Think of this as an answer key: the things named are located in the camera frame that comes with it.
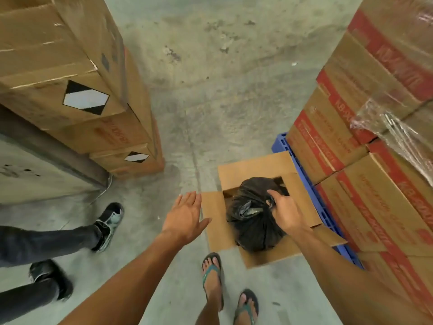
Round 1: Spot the person's left forearm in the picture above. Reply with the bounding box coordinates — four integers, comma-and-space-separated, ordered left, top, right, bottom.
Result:
58, 231, 190, 325

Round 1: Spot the blue plastic pallet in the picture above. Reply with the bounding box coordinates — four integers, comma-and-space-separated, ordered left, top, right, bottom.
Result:
271, 132, 364, 270

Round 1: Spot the person's leg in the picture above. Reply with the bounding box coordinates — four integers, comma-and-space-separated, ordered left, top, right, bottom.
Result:
196, 256, 224, 325
0, 225, 103, 268
0, 277, 61, 325

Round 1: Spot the person's right hand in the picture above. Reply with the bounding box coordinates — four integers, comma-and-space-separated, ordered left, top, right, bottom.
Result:
267, 189, 312, 237

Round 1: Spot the teal strap flip-flop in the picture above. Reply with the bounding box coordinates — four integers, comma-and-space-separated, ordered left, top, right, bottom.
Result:
233, 289, 260, 325
202, 252, 225, 312

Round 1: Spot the cardboard box small diamond label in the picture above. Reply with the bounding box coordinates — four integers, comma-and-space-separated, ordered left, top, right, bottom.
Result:
89, 115, 166, 173

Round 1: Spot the person's right forearm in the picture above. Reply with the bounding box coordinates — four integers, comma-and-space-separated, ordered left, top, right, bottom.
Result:
292, 227, 433, 325

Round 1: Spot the cardboard box faint red print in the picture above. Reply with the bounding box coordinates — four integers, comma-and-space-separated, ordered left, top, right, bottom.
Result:
47, 47, 157, 155

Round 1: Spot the dark grey beam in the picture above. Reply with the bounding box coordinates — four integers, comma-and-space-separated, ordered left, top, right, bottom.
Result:
0, 104, 109, 187

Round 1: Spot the open brown cardboard box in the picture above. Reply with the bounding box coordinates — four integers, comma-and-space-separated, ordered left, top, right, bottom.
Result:
201, 151, 348, 270

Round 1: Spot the low plain cardboard box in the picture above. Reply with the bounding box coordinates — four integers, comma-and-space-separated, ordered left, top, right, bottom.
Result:
110, 157, 166, 181

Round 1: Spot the person's right foot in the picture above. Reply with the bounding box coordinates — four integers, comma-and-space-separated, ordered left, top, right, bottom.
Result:
234, 293, 258, 325

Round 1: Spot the stack of red-printed cardboard boxes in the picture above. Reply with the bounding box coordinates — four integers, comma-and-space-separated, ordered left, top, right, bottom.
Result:
286, 0, 433, 317

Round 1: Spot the white strap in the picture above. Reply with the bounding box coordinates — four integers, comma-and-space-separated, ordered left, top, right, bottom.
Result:
89, 174, 114, 204

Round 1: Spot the black plastic bag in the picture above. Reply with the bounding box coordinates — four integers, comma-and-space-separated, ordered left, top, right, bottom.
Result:
226, 177, 291, 253

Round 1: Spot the beige panel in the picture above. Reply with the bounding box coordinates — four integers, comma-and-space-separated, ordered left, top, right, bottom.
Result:
0, 139, 103, 205

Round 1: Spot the large cardboard box diamond label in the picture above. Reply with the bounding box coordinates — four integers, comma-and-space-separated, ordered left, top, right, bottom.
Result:
0, 0, 129, 131

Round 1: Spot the clear plastic wrap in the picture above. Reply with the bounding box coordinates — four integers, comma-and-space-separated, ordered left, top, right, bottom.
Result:
350, 94, 433, 187

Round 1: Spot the person's left hand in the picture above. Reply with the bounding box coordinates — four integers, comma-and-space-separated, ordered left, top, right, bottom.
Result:
161, 191, 212, 247

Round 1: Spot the person's left leg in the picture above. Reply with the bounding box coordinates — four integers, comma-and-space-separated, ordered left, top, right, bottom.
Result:
196, 256, 224, 325

